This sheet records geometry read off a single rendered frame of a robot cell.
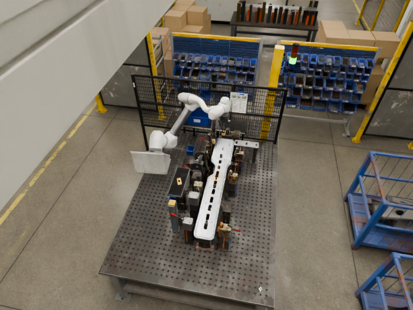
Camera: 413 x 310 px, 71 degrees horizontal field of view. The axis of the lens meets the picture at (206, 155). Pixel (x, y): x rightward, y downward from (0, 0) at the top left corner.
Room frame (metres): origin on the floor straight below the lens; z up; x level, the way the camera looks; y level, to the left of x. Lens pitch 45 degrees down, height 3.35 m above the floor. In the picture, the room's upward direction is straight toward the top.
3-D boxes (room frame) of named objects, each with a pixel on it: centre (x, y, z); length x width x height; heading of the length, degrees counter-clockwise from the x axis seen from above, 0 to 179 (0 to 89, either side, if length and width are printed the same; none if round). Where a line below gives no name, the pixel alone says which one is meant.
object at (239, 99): (3.00, -0.40, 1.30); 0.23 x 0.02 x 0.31; 79
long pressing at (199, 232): (2.00, -0.10, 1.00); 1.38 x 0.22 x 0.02; 169
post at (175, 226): (1.60, 0.32, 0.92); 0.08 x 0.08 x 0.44; 79
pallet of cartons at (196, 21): (7.23, 0.39, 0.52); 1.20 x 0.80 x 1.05; 166
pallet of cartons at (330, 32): (5.10, -2.66, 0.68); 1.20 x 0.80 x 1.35; 81
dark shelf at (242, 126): (2.94, -0.08, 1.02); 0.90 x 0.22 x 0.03; 79
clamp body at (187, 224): (1.47, 0.18, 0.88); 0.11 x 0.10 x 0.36; 79
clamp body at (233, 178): (2.04, -0.28, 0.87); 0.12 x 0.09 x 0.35; 79
